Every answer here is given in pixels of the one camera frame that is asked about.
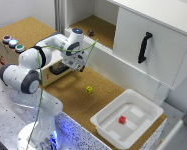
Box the blue button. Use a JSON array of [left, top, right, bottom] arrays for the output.
[[8, 38, 20, 49]]

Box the green button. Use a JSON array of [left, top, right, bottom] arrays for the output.
[[14, 43, 26, 54]]

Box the wooden drawer box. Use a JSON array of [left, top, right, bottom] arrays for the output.
[[0, 16, 59, 70]]

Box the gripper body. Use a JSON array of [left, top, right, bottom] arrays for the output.
[[61, 52, 87, 72]]

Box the wooden drawer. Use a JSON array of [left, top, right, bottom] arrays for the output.
[[34, 32, 77, 89]]

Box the red button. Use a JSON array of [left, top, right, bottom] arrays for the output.
[[2, 34, 13, 45]]

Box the yellow block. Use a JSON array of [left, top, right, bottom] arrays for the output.
[[85, 85, 94, 94]]

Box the pink block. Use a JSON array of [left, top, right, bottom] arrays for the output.
[[118, 115, 128, 125]]

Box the purple block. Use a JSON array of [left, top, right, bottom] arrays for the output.
[[87, 29, 95, 37]]

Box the white sliding door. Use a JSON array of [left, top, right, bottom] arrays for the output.
[[111, 6, 187, 91]]

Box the white plastic box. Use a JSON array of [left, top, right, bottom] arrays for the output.
[[89, 88, 165, 150]]

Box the white cabinet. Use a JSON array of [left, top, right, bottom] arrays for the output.
[[63, 0, 187, 108]]

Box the black drawer handle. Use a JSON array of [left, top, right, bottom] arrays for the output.
[[48, 62, 72, 77]]

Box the green cable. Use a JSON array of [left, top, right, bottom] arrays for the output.
[[25, 38, 99, 150]]

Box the black door handle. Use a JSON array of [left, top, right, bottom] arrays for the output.
[[137, 31, 154, 65]]

